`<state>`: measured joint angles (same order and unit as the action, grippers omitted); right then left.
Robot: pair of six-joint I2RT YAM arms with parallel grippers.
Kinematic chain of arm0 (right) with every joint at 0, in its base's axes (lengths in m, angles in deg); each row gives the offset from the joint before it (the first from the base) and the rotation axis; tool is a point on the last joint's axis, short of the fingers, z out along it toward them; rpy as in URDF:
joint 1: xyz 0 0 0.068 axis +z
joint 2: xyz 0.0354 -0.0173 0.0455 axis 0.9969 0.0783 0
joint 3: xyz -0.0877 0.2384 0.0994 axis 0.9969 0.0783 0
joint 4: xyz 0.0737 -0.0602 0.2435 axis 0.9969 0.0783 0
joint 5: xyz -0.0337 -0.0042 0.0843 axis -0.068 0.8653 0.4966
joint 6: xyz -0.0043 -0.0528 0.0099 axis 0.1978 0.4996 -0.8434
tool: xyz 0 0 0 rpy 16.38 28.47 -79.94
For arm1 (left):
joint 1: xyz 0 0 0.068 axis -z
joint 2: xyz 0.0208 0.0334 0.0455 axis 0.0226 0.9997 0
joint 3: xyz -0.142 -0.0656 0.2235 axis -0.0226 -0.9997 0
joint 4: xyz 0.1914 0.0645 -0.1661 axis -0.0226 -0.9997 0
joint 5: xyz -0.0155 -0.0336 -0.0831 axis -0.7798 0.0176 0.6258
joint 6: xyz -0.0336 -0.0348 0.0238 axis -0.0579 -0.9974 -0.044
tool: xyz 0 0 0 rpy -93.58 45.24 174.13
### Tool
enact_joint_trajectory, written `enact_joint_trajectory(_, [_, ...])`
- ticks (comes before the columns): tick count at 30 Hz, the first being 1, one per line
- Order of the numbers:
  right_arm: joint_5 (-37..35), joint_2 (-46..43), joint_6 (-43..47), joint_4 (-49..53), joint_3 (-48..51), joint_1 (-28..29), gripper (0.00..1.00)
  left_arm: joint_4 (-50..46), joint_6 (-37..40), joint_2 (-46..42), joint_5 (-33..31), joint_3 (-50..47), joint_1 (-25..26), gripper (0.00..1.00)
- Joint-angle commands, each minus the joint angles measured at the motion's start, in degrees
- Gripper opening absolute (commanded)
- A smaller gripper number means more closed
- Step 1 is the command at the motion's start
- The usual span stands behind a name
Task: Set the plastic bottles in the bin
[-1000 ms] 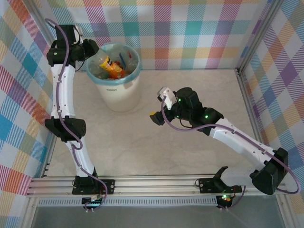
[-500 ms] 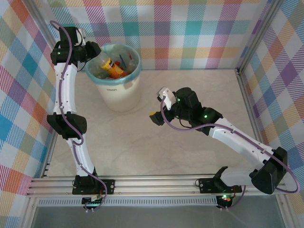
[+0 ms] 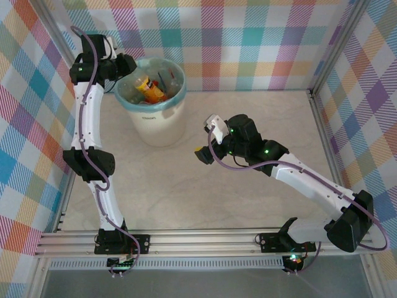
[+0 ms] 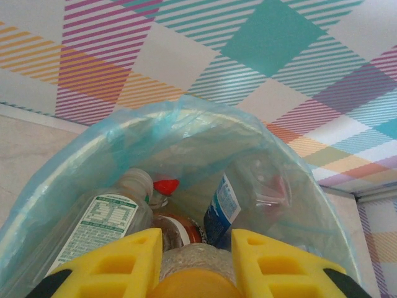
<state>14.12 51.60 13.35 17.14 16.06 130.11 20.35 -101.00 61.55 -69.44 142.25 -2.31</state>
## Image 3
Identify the orange juice plastic bottle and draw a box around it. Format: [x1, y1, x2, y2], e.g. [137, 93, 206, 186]
[135, 73, 170, 105]

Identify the white round waste bin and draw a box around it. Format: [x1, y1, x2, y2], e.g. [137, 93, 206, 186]
[114, 56, 187, 147]

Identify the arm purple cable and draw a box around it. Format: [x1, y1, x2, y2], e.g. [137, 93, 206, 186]
[209, 127, 390, 274]
[70, 25, 140, 276]

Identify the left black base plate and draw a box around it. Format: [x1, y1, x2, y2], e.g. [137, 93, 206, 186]
[94, 234, 151, 256]

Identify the right thin black wire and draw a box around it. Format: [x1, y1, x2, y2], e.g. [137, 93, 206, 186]
[232, 155, 249, 169]

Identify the aluminium side rail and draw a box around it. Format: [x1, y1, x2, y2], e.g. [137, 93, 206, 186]
[53, 93, 96, 233]
[308, 89, 360, 232]

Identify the right aluminium side rail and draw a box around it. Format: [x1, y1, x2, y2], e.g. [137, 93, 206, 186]
[308, 89, 360, 232]

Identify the controller board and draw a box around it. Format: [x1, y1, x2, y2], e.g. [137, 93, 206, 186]
[282, 253, 304, 273]
[106, 256, 138, 274]

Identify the turquoise plastic bin liner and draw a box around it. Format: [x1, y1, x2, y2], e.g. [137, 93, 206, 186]
[114, 56, 187, 112]

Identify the right aluminium frame post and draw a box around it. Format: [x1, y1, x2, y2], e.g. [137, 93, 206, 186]
[308, 0, 373, 96]

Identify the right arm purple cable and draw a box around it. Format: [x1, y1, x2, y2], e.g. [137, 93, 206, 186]
[209, 127, 390, 274]

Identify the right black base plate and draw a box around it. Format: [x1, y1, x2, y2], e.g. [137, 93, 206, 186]
[259, 232, 317, 253]

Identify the grey slotted cable duct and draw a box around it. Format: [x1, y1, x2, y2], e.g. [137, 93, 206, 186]
[48, 256, 285, 270]

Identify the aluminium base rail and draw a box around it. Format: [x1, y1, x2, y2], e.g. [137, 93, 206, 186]
[33, 228, 377, 258]

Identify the thin black wire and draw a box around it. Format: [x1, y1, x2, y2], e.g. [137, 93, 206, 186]
[104, 79, 120, 94]
[232, 155, 249, 169]

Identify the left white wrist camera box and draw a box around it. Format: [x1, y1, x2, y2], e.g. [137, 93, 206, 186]
[104, 36, 118, 60]

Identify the aluminium frame post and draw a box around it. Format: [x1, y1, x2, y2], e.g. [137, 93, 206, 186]
[308, 0, 373, 96]
[34, 0, 96, 103]

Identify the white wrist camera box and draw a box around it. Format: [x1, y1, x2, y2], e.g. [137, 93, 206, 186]
[104, 36, 118, 60]
[203, 114, 230, 145]

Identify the right controller board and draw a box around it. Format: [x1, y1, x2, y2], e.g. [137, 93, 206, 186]
[282, 253, 304, 273]

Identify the left aluminium side rail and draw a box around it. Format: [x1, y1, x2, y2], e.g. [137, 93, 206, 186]
[53, 93, 96, 233]

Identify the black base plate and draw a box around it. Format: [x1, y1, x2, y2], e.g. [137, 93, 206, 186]
[94, 234, 151, 256]
[259, 232, 317, 253]

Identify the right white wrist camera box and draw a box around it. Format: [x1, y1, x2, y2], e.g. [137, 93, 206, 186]
[203, 114, 230, 145]

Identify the left controller board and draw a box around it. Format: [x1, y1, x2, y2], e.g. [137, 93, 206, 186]
[106, 256, 138, 274]

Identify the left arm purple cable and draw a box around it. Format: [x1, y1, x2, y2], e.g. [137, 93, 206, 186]
[70, 25, 140, 276]

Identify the left aluminium frame post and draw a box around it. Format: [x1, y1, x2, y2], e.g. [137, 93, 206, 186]
[34, 0, 96, 103]

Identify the left thin black wire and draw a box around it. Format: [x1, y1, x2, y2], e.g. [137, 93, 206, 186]
[104, 79, 120, 94]

